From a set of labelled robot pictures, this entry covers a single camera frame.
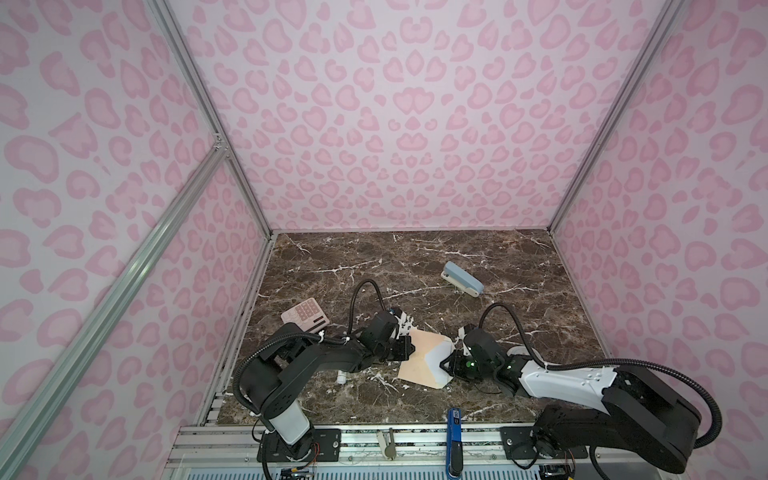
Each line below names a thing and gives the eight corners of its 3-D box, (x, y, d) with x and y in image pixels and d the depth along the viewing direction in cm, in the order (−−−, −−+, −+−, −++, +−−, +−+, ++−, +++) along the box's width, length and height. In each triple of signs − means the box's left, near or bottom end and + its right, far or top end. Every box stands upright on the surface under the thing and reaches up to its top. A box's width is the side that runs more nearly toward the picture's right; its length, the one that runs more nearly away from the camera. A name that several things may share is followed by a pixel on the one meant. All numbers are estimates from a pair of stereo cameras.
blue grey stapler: (440, 277, 108) (441, 267, 104) (447, 269, 111) (449, 259, 106) (475, 300, 102) (479, 291, 98) (483, 291, 104) (486, 282, 100)
